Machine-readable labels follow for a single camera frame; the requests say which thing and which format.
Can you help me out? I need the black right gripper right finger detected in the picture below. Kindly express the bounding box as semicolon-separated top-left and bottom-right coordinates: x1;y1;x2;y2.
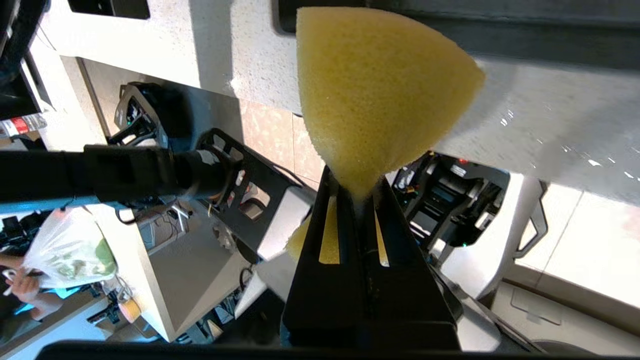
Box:
360;175;460;351

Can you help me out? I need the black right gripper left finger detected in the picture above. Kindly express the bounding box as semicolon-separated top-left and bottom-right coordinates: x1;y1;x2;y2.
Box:
281;167;371;351

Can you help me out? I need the yellow sponge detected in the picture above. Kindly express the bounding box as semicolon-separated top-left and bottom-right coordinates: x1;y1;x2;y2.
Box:
285;6;486;266

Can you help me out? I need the bystander bare hand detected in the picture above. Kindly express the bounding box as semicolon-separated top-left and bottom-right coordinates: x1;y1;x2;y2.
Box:
1;267;47;302

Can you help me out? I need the black robot chassis block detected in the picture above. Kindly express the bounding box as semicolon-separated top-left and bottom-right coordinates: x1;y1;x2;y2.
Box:
392;152;512;252

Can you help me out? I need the black standing machine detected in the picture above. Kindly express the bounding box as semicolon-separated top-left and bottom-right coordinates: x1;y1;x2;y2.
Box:
113;82;172;149

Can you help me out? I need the white plastic bag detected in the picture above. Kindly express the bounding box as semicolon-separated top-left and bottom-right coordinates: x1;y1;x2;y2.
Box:
22;207;119;291

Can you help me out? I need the black induction cooktop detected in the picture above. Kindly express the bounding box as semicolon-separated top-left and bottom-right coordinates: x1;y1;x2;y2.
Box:
67;0;151;21

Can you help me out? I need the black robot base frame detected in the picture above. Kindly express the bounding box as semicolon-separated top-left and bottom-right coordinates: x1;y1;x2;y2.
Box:
197;127;302;264

